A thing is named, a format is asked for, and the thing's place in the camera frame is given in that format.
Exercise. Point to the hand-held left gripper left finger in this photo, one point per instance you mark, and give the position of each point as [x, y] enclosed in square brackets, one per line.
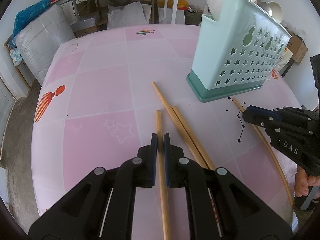
[154, 155]

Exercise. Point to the wooden chopstick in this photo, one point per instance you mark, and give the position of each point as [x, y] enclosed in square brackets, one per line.
[272, 155]
[162, 100]
[185, 127]
[159, 125]

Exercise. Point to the cardboard box under desk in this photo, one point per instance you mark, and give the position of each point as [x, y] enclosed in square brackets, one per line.
[87, 28]

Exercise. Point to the bedding in clear bag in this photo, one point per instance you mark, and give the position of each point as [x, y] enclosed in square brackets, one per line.
[42, 42]

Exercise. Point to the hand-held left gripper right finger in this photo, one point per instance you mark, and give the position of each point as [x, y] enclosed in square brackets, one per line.
[166, 155]

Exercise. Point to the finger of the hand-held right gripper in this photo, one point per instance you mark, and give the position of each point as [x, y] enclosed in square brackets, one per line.
[262, 112]
[255, 120]

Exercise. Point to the white pillow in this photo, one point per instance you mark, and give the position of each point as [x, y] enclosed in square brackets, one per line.
[126, 15]

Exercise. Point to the pink printed tablecloth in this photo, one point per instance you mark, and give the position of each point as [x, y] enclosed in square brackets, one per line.
[100, 92]

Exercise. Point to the dark green bag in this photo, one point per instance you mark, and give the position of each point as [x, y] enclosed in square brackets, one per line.
[193, 17]

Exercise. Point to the white box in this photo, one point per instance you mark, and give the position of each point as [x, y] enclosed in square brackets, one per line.
[166, 15]

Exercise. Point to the mint green utensil holder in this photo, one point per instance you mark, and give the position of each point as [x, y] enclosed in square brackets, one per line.
[217, 55]

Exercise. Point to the patterned teal cloth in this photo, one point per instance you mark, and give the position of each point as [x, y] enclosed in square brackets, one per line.
[15, 56]

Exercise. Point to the white plastic ladle spoon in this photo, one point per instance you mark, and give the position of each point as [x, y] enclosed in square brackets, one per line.
[276, 10]

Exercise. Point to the blue plastic bag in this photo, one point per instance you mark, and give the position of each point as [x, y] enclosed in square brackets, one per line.
[30, 15]

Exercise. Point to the yellow plastic bag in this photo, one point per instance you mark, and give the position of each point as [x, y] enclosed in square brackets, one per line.
[172, 1]

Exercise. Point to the large cardboard box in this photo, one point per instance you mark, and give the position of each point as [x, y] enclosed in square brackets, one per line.
[297, 47]

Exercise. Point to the person's right hand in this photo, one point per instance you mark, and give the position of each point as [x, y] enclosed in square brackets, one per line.
[301, 185]

